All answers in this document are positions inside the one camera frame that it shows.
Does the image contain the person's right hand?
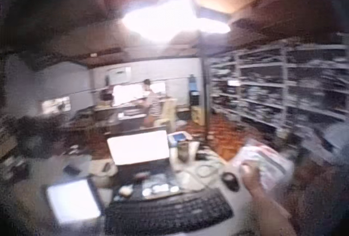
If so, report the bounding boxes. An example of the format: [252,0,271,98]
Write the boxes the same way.
[239,163,266,195]

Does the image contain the black computer mouse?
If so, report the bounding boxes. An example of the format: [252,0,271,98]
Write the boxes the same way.
[221,171,240,192]

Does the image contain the white plastic cup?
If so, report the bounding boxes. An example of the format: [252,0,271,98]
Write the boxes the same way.
[188,141,201,161]

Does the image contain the yellow cardboard box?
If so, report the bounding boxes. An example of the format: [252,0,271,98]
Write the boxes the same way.
[191,105,206,125]

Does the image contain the white blue box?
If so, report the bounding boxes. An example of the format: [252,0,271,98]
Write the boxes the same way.
[167,131,192,147]

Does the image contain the black computer keyboard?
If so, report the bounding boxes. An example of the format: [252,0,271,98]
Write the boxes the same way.
[104,187,234,236]

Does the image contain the grey metal storage shelves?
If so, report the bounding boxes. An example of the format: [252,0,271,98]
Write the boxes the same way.
[209,38,349,144]

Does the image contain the dark metal pole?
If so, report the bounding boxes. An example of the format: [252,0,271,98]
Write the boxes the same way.
[200,33,211,141]

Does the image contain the blue water dispenser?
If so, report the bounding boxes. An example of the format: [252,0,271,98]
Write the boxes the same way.
[189,74,200,106]

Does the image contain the beige plastic chair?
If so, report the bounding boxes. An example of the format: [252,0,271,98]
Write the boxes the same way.
[154,97,178,133]

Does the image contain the laptop with bright screen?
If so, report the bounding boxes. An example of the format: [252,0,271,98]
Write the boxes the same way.
[106,129,180,193]

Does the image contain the small white round object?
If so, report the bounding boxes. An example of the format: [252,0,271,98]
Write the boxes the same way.
[118,185,134,196]

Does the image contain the cluttered office desk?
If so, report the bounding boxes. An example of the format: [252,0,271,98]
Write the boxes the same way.
[68,102,149,136]

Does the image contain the beige cloth bag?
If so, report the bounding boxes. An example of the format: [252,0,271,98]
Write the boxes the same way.
[89,159,118,188]

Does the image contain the bright ceiling light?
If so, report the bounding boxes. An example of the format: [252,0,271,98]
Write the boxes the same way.
[121,0,231,43]

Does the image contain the black smartphone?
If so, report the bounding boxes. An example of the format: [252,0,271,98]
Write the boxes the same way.
[63,165,81,176]

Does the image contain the tablet with bright screen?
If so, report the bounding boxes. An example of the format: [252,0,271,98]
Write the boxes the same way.
[45,177,106,225]

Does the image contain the dark cluttered side table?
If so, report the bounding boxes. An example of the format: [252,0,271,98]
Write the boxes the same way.
[0,113,66,185]

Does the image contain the white coiled cable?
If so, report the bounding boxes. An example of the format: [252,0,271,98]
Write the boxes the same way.
[195,162,219,178]

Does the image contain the white wall air conditioner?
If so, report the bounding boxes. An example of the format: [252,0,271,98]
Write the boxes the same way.
[106,66,132,83]

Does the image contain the wall monitor screen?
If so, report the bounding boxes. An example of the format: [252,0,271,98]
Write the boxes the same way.
[40,95,72,113]

